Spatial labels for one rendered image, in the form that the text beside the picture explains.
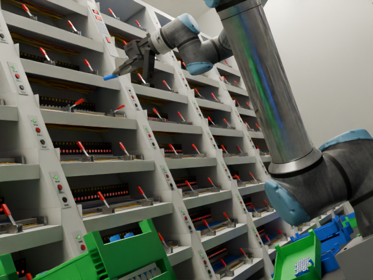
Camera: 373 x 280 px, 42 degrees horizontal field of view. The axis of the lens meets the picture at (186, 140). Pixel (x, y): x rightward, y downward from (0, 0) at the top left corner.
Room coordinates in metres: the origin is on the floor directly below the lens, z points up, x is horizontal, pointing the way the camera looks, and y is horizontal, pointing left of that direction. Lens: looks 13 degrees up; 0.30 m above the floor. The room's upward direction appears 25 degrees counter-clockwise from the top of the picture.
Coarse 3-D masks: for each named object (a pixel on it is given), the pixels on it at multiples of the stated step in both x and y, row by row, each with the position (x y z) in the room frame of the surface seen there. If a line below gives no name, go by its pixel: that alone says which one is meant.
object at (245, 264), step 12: (216, 252) 2.62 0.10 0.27; (240, 252) 2.75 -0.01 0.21; (252, 252) 2.73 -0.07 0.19; (216, 264) 2.51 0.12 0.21; (228, 264) 2.47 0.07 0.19; (240, 264) 2.54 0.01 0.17; (252, 264) 2.55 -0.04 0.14; (216, 276) 2.15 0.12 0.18; (228, 276) 2.32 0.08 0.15; (240, 276) 2.38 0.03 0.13
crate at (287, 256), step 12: (300, 240) 2.35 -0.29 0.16; (312, 240) 2.34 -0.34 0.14; (276, 252) 2.37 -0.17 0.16; (288, 252) 2.39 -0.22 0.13; (300, 252) 2.36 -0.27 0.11; (312, 252) 2.30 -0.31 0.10; (276, 264) 2.30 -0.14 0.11; (288, 264) 2.33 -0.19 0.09; (276, 276) 2.23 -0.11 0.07; (288, 276) 2.25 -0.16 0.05; (300, 276) 2.09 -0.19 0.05; (312, 276) 2.08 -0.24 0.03
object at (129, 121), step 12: (36, 96) 1.51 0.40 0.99; (132, 108) 2.06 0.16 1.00; (48, 120) 1.56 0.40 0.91; (60, 120) 1.61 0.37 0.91; (72, 120) 1.67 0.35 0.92; (84, 120) 1.73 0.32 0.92; (96, 120) 1.80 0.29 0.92; (108, 120) 1.87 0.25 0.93; (120, 120) 1.95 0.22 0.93; (132, 120) 2.04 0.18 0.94
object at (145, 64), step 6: (144, 54) 1.69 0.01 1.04; (150, 54) 1.69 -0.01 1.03; (144, 60) 1.70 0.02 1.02; (150, 60) 1.70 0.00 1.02; (144, 66) 1.70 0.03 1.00; (150, 66) 1.71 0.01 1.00; (144, 72) 1.71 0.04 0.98; (150, 72) 1.71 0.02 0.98; (144, 78) 1.71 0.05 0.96; (150, 78) 1.72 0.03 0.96
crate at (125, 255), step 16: (144, 224) 0.93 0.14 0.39; (96, 240) 0.76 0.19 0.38; (128, 240) 0.85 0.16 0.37; (144, 240) 0.89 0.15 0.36; (80, 256) 0.77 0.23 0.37; (96, 256) 0.76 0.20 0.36; (112, 256) 0.79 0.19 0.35; (128, 256) 0.83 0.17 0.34; (144, 256) 0.87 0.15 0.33; (160, 256) 0.92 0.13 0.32; (48, 272) 0.80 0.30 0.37; (64, 272) 0.79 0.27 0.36; (80, 272) 0.78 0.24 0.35; (96, 272) 0.77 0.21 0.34; (112, 272) 0.77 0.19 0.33; (128, 272) 0.83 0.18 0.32
